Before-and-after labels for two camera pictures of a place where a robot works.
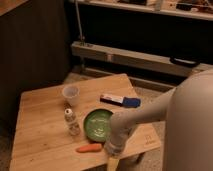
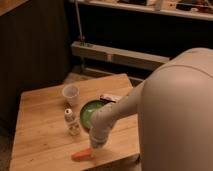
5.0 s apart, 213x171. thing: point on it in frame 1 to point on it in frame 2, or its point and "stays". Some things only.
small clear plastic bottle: [72, 125] stays
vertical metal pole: [79, 21] stays
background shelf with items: [202, 9] stays
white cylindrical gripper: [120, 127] to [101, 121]
